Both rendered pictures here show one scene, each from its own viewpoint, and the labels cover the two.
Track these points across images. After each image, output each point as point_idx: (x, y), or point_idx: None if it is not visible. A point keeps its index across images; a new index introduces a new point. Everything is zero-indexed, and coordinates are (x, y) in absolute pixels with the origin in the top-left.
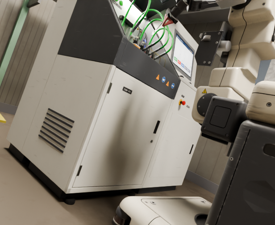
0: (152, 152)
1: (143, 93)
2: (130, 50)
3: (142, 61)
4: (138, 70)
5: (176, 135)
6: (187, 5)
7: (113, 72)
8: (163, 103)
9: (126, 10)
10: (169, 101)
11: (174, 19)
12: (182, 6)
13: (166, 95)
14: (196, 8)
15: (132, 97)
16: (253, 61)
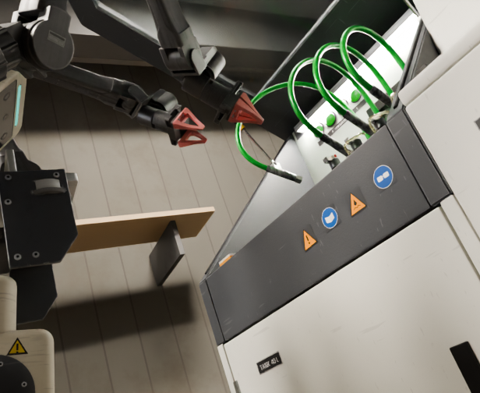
0: None
1: (309, 323)
2: (218, 287)
3: (248, 270)
4: (255, 297)
5: None
6: (185, 79)
7: (225, 358)
8: (407, 270)
9: (375, 84)
10: (431, 226)
11: (217, 115)
12: (191, 93)
13: (396, 230)
14: (179, 61)
15: (291, 364)
16: None
